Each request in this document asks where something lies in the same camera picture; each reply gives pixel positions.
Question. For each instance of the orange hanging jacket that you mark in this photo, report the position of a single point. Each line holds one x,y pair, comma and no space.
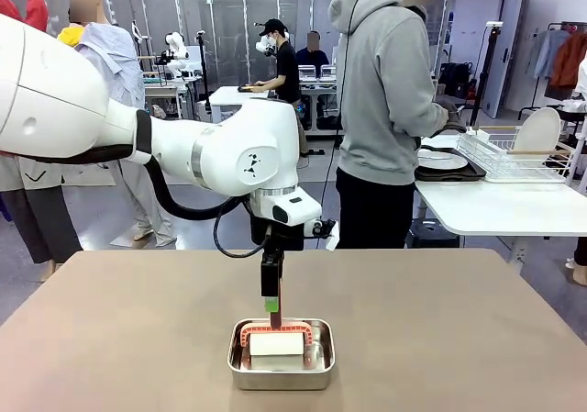
568,61

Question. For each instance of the stainless steel rectangular tray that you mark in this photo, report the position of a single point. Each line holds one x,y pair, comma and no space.
280,380

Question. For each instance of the person in white clothes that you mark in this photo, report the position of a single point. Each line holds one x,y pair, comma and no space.
581,164

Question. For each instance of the white door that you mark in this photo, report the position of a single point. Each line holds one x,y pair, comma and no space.
509,49

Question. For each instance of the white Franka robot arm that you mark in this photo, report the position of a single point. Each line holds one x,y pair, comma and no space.
59,100

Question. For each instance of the person in beige coat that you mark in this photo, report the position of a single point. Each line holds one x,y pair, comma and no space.
36,210

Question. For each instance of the white round plate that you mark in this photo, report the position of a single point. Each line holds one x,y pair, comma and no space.
440,159
541,132

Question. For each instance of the white side table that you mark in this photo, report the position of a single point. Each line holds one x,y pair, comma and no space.
504,210

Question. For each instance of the dark serving tray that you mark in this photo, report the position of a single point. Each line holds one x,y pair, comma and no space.
468,172

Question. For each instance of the black camera tripod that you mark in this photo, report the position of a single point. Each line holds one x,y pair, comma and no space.
205,72

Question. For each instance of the black bag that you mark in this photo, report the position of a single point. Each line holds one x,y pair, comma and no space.
454,79

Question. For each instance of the black clothes rack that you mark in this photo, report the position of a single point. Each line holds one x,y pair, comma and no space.
557,25

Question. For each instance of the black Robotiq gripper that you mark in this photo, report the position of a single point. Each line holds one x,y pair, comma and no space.
282,237

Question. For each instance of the light blue hanging shirt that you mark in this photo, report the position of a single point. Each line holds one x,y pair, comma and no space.
548,49

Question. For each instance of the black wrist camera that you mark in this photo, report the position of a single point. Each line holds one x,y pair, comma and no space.
323,228

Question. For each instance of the person in grey hoodie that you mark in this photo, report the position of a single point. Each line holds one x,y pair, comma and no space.
380,86

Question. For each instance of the black stand white top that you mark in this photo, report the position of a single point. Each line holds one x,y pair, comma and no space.
487,63

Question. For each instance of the white paper tag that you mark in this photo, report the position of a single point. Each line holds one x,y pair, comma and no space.
333,242

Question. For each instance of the dark grey dish cloth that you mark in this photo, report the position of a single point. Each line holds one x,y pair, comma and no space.
454,116

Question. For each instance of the person in red top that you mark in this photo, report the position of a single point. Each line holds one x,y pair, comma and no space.
27,3

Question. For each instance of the white work table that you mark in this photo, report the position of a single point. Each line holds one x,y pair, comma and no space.
229,95

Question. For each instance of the seated person in blue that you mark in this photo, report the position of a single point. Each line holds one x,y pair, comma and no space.
313,52

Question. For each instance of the small white robot arm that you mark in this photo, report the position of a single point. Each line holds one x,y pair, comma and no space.
176,49

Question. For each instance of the person in black with headset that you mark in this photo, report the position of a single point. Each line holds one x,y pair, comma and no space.
286,68

